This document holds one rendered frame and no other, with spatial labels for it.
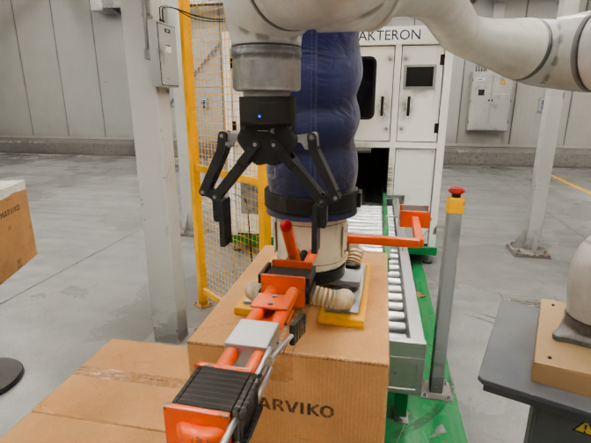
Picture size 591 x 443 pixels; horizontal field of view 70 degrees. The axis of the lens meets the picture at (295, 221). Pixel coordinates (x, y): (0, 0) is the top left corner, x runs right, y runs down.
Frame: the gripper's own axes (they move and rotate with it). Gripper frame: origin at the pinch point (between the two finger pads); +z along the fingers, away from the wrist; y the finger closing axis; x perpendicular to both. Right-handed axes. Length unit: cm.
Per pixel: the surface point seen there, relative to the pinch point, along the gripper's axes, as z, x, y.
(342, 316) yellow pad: 24.9, -25.3, -8.5
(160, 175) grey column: 18, -145, 101
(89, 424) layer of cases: 67, -27, 61
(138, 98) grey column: -21, -145, 109
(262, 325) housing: 12.3, 3.1, 0.5
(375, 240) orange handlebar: 13.6, -44.6, -14.1
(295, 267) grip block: 12.2, -19.8, 0.6
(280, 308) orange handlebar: 12.4, -3.1, -0.8
